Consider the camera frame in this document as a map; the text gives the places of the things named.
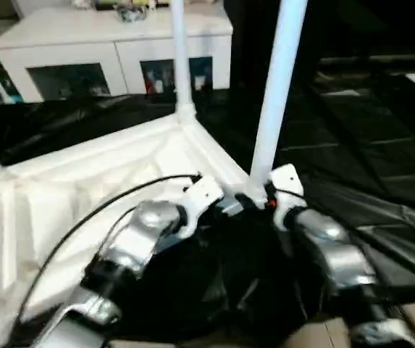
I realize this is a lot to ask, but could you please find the white plastic table top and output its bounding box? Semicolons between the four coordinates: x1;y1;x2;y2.
0;115;256;343

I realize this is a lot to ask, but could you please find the black plastic mat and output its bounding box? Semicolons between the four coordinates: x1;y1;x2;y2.
0;69;415;341

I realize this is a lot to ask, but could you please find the small dark grey bundle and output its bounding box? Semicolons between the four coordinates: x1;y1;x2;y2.
116;3;151;22

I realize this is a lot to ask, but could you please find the white cabinet with glass doors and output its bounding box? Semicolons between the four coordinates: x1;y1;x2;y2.
0;0;234;103

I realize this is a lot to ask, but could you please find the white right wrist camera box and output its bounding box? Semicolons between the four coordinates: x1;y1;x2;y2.
264;164;306;233

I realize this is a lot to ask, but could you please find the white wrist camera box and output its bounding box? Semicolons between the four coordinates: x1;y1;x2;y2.
181;173;227;241
264;164;306;233

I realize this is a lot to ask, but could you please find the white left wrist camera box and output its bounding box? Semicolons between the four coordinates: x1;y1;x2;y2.
181;173;227;241

